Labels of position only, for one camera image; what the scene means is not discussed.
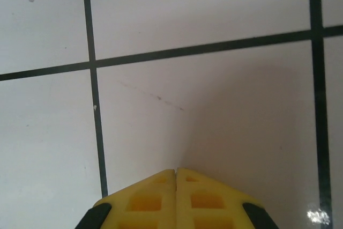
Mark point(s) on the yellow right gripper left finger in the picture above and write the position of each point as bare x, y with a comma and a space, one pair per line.
144, 202

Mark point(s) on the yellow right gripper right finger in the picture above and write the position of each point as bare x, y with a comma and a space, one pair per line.
209, 202

